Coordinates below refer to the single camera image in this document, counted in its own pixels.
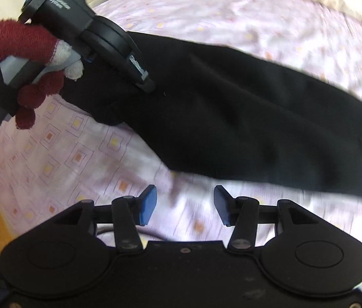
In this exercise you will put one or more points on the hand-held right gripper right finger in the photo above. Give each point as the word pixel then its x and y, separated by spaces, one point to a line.
pixel 223 206

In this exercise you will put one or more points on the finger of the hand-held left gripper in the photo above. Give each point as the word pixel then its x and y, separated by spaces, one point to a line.
pixel 141 77

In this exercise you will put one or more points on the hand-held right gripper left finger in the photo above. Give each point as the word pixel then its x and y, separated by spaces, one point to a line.
pixel 148 206

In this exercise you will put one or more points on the black pants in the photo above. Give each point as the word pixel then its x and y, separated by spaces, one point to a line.
pixel 232 109

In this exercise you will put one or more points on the person's left hand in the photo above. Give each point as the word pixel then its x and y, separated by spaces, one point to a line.
pixel 7 38

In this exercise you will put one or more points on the pink patterned bed sheet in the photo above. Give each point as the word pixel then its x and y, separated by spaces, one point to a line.
pixel 72 154

